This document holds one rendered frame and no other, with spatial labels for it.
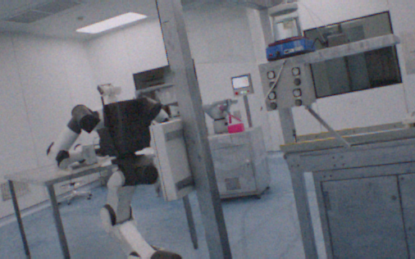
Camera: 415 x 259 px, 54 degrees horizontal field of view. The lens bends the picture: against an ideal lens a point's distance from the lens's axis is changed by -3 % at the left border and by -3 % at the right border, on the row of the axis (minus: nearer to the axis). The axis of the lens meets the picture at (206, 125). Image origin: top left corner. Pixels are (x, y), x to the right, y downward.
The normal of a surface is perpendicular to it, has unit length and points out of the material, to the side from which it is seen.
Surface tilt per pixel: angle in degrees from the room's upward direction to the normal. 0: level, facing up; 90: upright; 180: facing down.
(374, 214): 90
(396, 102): 90
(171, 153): 90
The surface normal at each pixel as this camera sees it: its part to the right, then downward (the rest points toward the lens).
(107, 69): -0.36, 0.12
